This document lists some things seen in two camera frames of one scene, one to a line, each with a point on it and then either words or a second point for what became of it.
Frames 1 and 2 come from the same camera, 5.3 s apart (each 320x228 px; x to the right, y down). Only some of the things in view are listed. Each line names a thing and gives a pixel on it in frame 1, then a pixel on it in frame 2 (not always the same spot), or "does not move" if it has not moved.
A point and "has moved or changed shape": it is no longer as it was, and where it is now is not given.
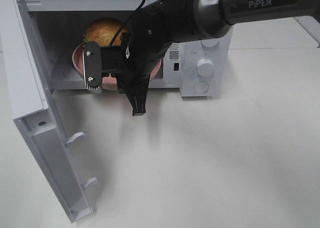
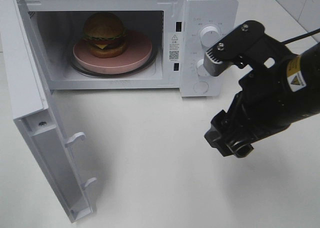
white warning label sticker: x=174 y=52 does not move
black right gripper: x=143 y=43 -> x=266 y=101
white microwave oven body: x=58 y=17 does not move
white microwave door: x=33 y=109 does not move
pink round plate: x=109 y=82 has moved or changed shape
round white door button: x=201 y=87 does not move
